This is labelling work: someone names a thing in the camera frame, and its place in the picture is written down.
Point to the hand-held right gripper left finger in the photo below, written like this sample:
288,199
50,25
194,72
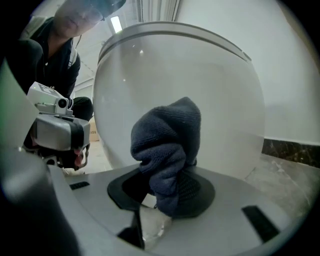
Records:
95,212

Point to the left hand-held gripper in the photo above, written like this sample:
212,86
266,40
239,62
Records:
47,97

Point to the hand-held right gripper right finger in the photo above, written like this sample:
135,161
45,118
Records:
225,232

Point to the dark blue cloth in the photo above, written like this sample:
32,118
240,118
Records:
167,140

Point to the white closed-lid toilet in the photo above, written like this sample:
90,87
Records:
175,75

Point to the person's left hand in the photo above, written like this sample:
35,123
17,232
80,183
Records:
80,157

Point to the small cardboard box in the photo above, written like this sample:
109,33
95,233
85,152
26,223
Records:
94,132

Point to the person's left shoe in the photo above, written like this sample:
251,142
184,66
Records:
71,171

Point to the person's black clothing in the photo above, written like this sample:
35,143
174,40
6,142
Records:
50,62

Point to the person's head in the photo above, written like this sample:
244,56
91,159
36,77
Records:
75,20

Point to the ceiling light panel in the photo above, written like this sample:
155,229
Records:
116,24

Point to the black head-mounted camera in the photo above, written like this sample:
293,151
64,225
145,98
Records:
112,5

